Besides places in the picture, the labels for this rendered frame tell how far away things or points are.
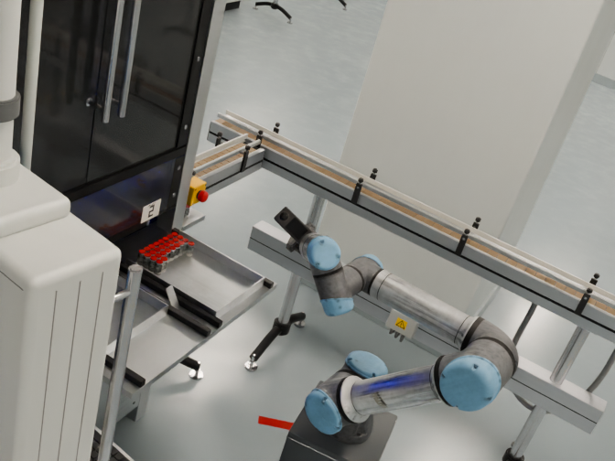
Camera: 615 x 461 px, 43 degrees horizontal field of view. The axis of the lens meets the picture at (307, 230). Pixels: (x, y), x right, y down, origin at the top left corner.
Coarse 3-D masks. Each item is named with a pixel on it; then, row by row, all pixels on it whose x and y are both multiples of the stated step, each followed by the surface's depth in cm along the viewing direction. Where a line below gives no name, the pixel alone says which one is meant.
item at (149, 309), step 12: (120, 276) 227; (120, 288) 228; (144, 300) 225; (156, 300) 222; (120, 312) 218; (144, 312) 221; (156, 312) 217; (144, 324) 213; (132, 336) 210; (108, 348) 202
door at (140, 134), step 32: (128, 0) 190; (160, 0) 200; (192, 0) 212; (160, 32) 206; (192, 32) 219; (160, 64) 213; (96, 96) 196; (128, 96) 207; (160, 96) 220; (96, 128) 201; (128, 128) 213; (160, 128) 227; (96, 160) 207; (128, 160) 220
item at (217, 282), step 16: (192, 240) 254; (192, 256) 251; (208, 256) 253; (224, 256) 250; (144, 272) 233; (176, 272) 241; (192, 272) 243; (208, 272) 246; (224, 272) 248; (240, 272) 249; (176, 288) 229; (192, 288) 236; (208, 288) 238; (224, 288) 240; (240, 288) 242; (256, 288) 243; (208, 304) 232; (224, 304) 234
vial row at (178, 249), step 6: (186, 240) 249; (174, 246) 245; (180, 246) 247; (186, 246) 250; (162, 252) 240; (168, 252) 242; (174, 252) 244; (180, 252) 248; (150, 258) 236; (156, 258) 237; (168, 258) 243; (174, 258) 247; (150, 264) 237; (150, 270) 238
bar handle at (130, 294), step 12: (132, 276) 136; (132, 288) 137; (120, 300) 136; (132, 300) 138; (132, 312) 140; (120, 324) 142; (132, 324) 142; (120, 336) 143; (120, 348) 144; (120, 360) 145; (120, 372) 147; (120, 384) 149; (108, 396) 151; (120, 396) 151; (108, 408) 152; (108, 420) 153; (108, 432) 155; (108, 444) 157; (108, 456) 159
